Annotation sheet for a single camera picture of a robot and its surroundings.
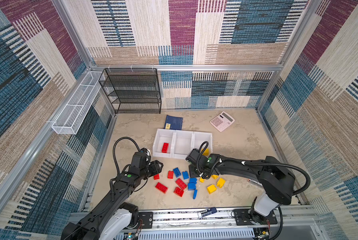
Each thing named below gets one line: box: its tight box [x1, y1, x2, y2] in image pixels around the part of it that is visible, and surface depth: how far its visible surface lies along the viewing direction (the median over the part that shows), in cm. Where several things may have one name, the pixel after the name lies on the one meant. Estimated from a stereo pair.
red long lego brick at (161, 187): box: [155, 182, 168, 194], surface depth 85 cm
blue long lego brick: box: [173, 167, 182, 178], surface depth 90 cm
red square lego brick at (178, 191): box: [173, 187, 184, 197], surface depth 83 cm
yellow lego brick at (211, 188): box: [207, 184, 217, 195], surface depth 83 cm
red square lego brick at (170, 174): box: [167, 170, 174, 179], surface depth 89 cm
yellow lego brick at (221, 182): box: [217, 177, 226, 188], surface depth 85 cm
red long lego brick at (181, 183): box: [175, 178, 187, 191], surface depth 85 cm
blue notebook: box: [163, 114, 184, 131], surface depth 114 cm
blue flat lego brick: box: [187, 182, 197, 191], surface depth 85 cm
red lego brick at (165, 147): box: [162, 142, 169, 153], surface depth 99 cm
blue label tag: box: [197, 207, 217, 218], surface depth 76 cm
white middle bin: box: [171, 130, 195, 159], surface depth 100 cm
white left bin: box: [152, 128, 176, 158], surface depth 99 cm
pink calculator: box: [209, 111, 235, 133], surface depth 113 cm
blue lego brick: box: [189, 177, 198, 184], surface depth 87 cm
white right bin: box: [191, 131, 213, 155], surface depth 98 cm
